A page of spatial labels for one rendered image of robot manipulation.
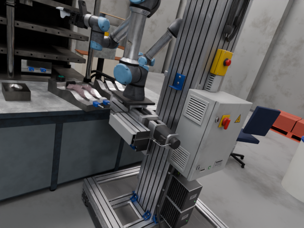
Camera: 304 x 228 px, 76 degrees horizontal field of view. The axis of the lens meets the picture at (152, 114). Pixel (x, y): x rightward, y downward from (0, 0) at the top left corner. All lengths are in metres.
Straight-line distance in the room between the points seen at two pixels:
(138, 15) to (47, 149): 1.20
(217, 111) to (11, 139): 1.34
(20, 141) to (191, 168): 1.18
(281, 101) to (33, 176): 6.94
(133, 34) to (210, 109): 0.57
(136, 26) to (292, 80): 6.62
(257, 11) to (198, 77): 7.37
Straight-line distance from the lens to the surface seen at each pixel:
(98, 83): 2.00
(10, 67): 2.27
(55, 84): 1.84
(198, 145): 1.06
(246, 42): 8.23
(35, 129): 1.64
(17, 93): 1.67
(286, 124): 6.12
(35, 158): 1.77
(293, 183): 3.32
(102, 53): 2.62
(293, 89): 7.39
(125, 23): 1.34
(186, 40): 1.21
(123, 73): 1.13
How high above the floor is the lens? 1.41
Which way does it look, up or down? 20 degrees down
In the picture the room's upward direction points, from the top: 15 degrees clockwise
